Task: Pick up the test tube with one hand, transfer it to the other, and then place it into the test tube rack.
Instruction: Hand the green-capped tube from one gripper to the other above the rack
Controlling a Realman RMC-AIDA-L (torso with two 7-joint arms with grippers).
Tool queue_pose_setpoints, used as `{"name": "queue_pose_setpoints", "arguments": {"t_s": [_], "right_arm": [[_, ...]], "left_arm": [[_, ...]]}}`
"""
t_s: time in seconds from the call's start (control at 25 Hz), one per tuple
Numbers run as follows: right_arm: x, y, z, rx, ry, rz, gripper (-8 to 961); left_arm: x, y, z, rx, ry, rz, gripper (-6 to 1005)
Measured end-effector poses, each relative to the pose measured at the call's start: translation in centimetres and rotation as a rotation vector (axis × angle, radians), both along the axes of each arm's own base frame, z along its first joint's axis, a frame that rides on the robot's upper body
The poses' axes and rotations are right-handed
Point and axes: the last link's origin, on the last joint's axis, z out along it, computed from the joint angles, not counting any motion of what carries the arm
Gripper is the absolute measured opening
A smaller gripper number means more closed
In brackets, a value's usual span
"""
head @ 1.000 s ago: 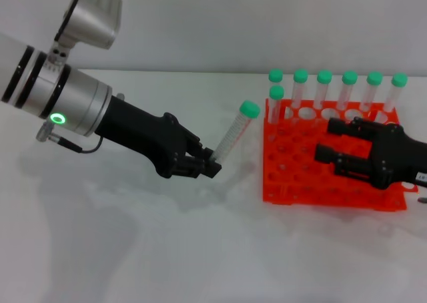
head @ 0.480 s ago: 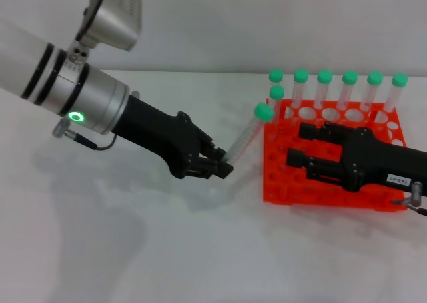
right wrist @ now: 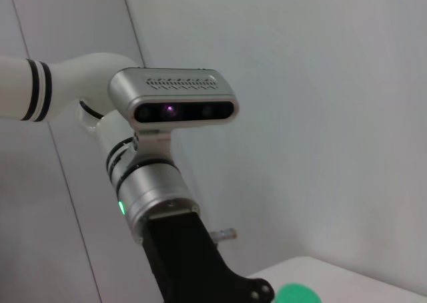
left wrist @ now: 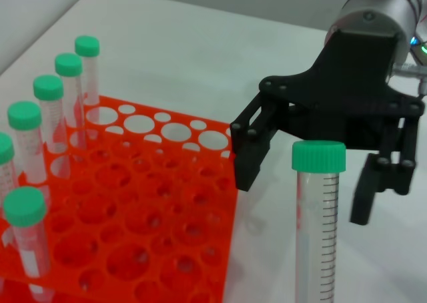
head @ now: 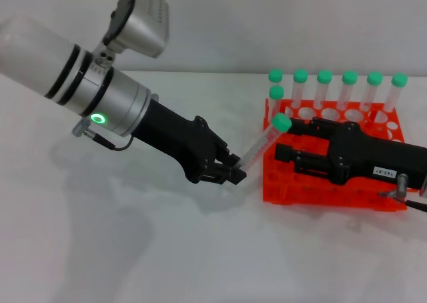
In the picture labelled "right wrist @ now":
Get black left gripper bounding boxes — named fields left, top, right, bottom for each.
left=141, top=206, right=276, bottom=303

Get clear test tube green cap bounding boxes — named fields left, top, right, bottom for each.
left=276, top=282, right=322, bottom=303

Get small silver metal connector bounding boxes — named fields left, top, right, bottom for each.
left=210, top=228, right=238, bottom=242

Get silver left wrist depth camera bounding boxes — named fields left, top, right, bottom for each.
left=107, top=67, right=240, bottom=166

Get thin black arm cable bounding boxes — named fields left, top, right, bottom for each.
left=79, top=100, right=105, bottom=120

